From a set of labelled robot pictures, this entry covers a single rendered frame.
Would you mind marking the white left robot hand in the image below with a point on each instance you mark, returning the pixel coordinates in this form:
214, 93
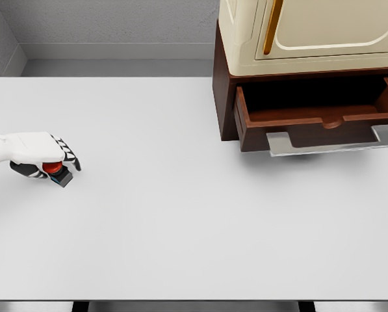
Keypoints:
34, 148

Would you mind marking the red button grey switch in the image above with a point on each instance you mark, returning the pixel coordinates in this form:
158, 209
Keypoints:
59, 174

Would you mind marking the dark brown wooden cabinet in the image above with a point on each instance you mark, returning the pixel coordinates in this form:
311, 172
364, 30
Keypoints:
225, 97

